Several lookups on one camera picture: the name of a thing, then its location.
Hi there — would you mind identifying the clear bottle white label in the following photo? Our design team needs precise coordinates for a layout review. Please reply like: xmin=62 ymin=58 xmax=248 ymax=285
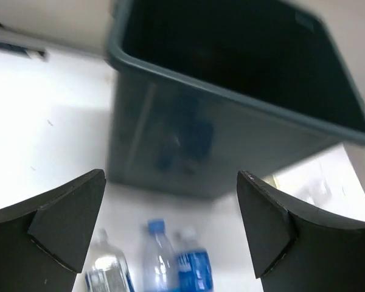
xmin=84 ymin=229 xmax=134 ymax=292

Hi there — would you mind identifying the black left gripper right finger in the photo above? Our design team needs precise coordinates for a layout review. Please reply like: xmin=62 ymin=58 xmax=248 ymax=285
xmin=237 ymin=171 xmax=365 ymax=291

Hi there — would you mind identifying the white cap Pocari bottle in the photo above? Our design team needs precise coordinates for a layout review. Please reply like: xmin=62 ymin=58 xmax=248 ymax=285
xmin=176 ymin=227 xmax=214 ymax=292

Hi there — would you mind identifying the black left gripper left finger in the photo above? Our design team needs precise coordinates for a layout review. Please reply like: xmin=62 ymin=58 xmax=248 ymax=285
xmin=0 ymin=169 xmax=106 ymax=291

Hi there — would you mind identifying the dark green plastic bin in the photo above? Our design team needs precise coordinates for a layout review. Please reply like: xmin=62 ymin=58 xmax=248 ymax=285
xmin=106 ymin=1 xmax=365 ymax=199

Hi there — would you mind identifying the blue label on frame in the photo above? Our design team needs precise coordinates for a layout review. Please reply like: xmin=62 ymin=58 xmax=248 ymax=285
xmin=0 ymin=42 xmax=48 ymax=60

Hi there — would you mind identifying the blue cap water bottle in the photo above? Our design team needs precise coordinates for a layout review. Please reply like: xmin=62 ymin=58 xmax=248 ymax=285
xmin=142 ymin=219 xmax=180 ymax=291

